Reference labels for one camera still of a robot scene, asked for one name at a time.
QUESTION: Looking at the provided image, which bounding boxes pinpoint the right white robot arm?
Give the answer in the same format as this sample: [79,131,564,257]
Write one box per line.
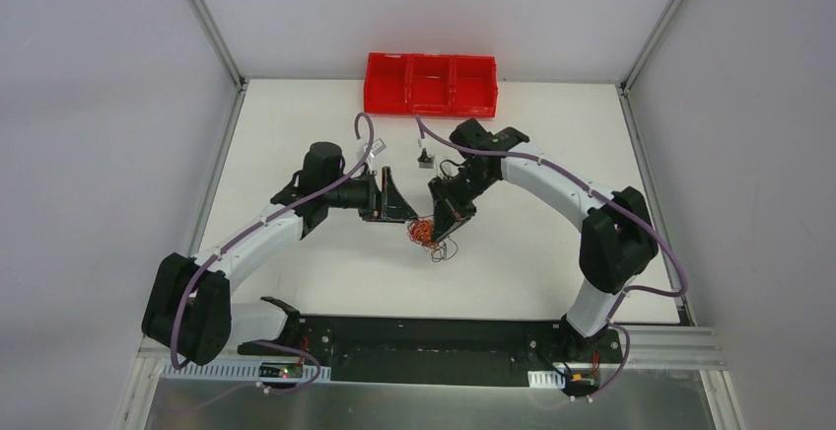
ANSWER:
[428,118,660,361]

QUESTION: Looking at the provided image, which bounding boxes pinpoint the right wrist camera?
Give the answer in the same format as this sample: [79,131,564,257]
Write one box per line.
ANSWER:
[417,139,436,170]

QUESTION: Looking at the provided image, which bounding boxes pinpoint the orange tangled cable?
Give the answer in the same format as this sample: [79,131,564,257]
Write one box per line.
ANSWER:
[405,217,443,251]

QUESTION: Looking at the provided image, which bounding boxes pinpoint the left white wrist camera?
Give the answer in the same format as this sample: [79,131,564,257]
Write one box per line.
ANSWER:
[356,138,386,171]

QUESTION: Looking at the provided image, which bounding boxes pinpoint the slotted cable duct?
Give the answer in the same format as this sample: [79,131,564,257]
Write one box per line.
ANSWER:
[161,357,331,384]
[527,370,566,390]

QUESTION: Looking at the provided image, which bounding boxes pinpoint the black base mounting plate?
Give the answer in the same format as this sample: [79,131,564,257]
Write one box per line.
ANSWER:
[274,315,623,387]

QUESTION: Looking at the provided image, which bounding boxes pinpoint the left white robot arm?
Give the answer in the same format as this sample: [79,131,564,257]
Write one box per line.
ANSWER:
[141,139,418,367]

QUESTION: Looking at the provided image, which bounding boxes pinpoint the right slotted cable duct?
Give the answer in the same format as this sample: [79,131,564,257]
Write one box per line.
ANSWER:
[527,370,566,390]

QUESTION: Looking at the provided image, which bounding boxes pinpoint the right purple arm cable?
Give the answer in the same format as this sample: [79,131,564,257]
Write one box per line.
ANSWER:
[415,116,690,396]

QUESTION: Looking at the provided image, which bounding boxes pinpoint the red three-compartment bin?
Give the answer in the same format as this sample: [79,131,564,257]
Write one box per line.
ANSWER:
[363,52,498,118]

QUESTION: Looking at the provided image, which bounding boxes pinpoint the left slotted cable duct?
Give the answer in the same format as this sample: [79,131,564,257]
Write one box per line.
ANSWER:
[161,357,331,384]

